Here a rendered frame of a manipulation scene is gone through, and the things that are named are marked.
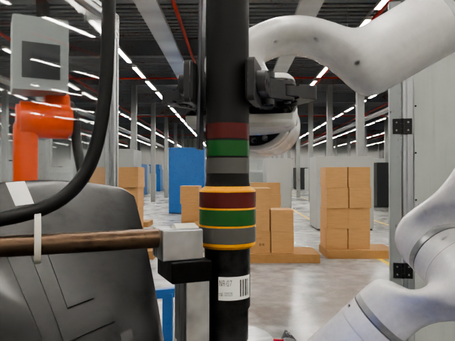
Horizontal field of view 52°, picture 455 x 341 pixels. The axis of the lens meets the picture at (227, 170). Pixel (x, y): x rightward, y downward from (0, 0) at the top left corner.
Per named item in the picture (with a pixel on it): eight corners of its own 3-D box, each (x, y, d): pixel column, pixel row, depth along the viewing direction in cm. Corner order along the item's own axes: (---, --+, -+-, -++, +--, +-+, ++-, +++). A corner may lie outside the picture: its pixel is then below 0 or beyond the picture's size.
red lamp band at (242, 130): (214, 137, 34) (214, 120, 34) (199, 141, 37) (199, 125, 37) (256, 139, 35) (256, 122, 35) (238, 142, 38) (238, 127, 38)
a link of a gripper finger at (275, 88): (294, 111, 40) (288, 98, 33) (257, 112, 40) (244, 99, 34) (294, 74, 40) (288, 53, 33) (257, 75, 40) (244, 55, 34)
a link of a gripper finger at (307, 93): (333, 103, 42) (299, 95, 38) (263, 111, 47) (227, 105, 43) (333, 91, 42) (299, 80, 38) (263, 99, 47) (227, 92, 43)
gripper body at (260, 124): (301, 145, 51) (294, 137, 40) (210, 147, 53) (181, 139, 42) (301, 77, 51) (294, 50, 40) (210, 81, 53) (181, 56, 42)
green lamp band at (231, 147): (214, 155, 34) (214, 139, 34) (199, 157, 37) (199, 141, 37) (256, 156, 35) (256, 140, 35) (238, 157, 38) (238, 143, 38)
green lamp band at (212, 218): (210, 228, 33) (210, 210, 33) (191, 222, 37) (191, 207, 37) (265, 225, 35) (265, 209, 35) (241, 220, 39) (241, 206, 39)
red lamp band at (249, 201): (210, 210, 33) (210, 192, 33) (191, 206, 37) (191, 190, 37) (265, 208, 35) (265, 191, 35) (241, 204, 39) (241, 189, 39)
